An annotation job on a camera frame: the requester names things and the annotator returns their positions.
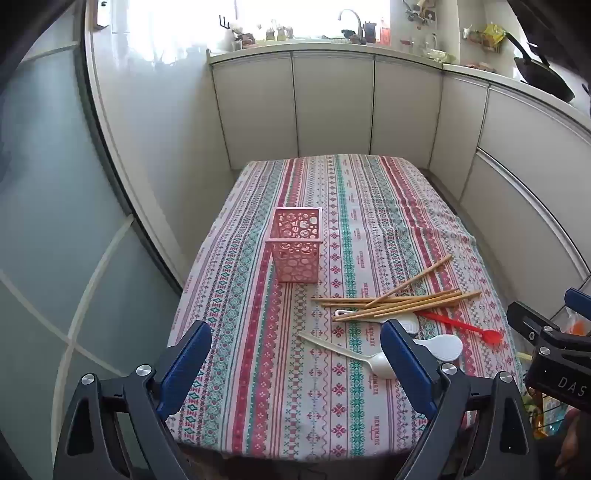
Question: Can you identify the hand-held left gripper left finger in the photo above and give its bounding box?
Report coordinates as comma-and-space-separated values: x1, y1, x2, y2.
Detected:
53, 320, 213, 480

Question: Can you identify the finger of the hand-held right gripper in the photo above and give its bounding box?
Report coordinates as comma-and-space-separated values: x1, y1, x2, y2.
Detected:
564, 288, 591, 320
506, 301, 561, 344

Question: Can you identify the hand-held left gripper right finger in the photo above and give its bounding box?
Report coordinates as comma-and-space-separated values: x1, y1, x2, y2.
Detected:
379, 318, 539, 480

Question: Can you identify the white plastic soup spoon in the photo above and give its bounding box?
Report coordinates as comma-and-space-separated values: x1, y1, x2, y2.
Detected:
297, 331, 399, 380

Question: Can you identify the white plastic rice paddle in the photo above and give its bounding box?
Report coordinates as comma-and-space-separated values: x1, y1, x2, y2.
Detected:
333, 309, 422, 336
412, 335, 464, 364

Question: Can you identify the bunch of wooden chopsticks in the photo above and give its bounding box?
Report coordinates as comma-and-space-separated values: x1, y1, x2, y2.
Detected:
311, 255, 482, 322

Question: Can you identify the red plastic spoon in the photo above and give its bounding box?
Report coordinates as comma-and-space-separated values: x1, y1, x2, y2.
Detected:
416, 310, 503, 346

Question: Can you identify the pink perforated plastic basket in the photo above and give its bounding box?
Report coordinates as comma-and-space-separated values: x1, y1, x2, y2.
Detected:
264, 208, 322, 283

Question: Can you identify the orange snack packet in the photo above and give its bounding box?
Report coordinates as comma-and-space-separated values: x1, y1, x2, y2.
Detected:
570, 308, 591, 337

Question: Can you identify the white cabinet drawer front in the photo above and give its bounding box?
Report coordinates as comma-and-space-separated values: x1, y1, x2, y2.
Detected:
459, 150, 591, 320
477, 85, 591, 278

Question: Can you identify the striped patterned tablecloth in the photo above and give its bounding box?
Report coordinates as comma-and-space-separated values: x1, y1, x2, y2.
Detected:
166, 154, 525, 462

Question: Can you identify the frosted glass sliding door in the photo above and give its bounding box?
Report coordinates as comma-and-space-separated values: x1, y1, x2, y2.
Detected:
0, 0, 185, 480

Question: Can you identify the white cabinet door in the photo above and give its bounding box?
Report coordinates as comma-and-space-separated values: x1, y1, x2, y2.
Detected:
427, 74, 490, 200
292, 51, 376, 158
211, 52, 300, 171
370, 55, 444, 169

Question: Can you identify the black wok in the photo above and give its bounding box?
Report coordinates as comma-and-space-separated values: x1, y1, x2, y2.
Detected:
505, 31, 576, 103

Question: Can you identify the yellow food packet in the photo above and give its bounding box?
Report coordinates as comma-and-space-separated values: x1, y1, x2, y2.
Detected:
480, 24, 507, 48

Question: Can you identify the metal kitchen faucet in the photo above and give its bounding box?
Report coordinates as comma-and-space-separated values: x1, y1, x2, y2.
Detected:
338, 8, 367, 44

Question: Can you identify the wire rack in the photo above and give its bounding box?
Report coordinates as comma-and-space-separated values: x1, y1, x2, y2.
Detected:
519, 351, 585, 439

